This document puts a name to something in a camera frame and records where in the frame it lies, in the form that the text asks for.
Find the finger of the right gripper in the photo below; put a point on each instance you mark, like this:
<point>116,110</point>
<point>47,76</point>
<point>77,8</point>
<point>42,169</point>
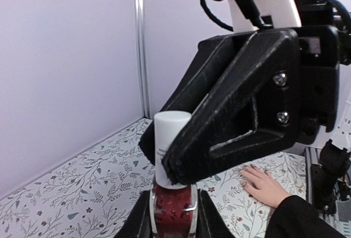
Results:
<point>213,57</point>
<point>252,111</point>

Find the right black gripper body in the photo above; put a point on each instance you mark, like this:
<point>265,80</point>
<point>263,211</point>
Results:
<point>319,80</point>

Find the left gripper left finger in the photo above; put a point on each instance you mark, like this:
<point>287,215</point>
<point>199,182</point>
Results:
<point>138,223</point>

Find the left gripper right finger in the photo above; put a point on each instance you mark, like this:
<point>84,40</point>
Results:
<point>209,221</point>

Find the red nail polish bottle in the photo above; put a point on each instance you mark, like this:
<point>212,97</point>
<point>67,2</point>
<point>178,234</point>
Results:
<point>173,213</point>

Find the white nail polish cap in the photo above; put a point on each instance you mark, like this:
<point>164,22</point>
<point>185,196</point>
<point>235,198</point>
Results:
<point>167,125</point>

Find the black sleeved forearm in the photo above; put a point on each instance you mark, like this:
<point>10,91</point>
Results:
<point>295,217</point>

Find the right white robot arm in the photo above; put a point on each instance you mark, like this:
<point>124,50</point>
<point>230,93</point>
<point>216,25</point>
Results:
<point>171,32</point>

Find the person's bare hand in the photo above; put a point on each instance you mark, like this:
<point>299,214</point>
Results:
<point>262,186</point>

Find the floral patterned table mat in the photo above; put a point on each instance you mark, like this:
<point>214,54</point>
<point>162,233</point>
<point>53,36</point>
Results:
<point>92,194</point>

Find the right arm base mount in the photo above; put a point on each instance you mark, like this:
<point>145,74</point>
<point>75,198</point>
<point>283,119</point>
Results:
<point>330,178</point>

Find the left aluminium frame post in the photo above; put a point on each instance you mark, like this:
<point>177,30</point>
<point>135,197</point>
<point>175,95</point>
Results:
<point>141,59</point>

